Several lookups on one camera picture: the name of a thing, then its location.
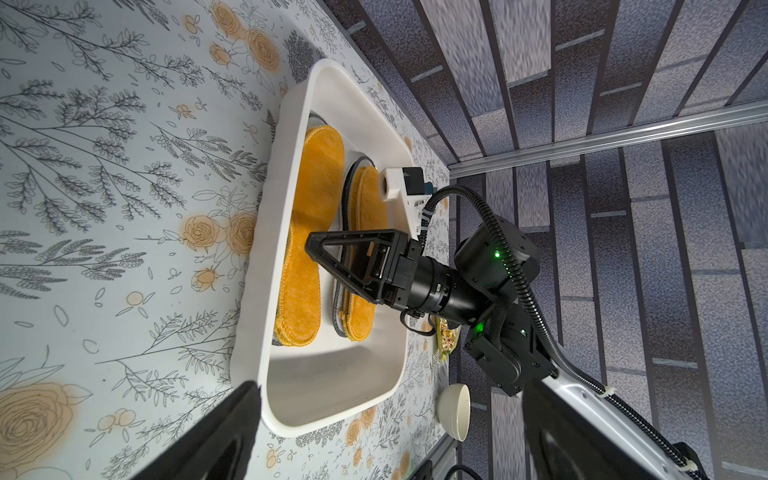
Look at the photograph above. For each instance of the white bowl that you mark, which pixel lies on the white bowl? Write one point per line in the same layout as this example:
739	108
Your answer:
454	411

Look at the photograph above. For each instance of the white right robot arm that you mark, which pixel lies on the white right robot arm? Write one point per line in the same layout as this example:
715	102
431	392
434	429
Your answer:
513	345

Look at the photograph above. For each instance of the white plastic storage box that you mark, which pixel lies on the white plastic storage box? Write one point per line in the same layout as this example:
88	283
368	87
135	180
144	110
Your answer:
307	388

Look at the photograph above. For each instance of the yellow-green snack bag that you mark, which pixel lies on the yellow-green snack bag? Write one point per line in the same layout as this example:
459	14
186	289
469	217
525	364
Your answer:
447	337

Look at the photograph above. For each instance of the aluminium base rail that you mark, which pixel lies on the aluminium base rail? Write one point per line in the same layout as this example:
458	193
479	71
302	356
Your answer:
439	460

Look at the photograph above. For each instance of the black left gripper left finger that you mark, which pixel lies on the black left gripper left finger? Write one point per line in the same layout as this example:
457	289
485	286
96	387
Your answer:
219	446

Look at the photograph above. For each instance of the grey felt insole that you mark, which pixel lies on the grey felt insole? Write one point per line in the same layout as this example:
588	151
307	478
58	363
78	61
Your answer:
339	288

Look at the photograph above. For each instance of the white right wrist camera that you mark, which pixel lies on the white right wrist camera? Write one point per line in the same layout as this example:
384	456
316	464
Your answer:
404	191

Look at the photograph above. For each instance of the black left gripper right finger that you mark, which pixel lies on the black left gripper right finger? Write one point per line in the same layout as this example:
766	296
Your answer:
564	445

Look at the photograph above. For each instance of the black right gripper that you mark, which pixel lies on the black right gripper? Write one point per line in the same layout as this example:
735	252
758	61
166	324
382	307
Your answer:
387	267

